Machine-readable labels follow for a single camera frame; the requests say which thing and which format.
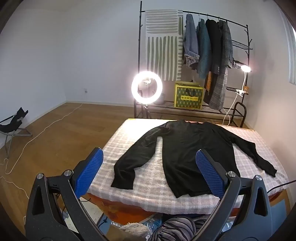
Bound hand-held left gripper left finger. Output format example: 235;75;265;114
24;147;109;241

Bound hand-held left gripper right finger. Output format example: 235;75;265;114
193;149;273;241

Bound black sweater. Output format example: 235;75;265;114
110;120;277;199

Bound black metal clothes rack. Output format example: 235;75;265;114
134;1;253;128

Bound plaid cloth covered table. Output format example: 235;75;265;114
87;118;289;215

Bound person's striped trousers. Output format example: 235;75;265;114
148;217;208;241

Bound beige fluffy cloth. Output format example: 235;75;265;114
120;222;148;241

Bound yellow patterned box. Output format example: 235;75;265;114
174;82;204;109

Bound blue plastic sheet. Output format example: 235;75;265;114
142;218;163;234

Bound orange garment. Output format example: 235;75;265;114
205;72;212;95

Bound black folding chair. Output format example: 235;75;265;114
0;107;33;158

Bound white clip lamp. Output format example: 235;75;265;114
222;65;252;127

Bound teal jacket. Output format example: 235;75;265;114
196;20;212;79

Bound green striped white cloth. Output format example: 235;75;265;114
144;9;184;81

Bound black coat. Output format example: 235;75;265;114
203;19;223;105

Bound blue denim jacket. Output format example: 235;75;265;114
183;13;200;69

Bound window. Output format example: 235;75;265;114
288;19;296;84

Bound white floor cable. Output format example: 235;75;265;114
0;103;84;200

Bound black cable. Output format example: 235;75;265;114
267;182;289;193

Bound ring light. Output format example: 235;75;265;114
131;71;163;101

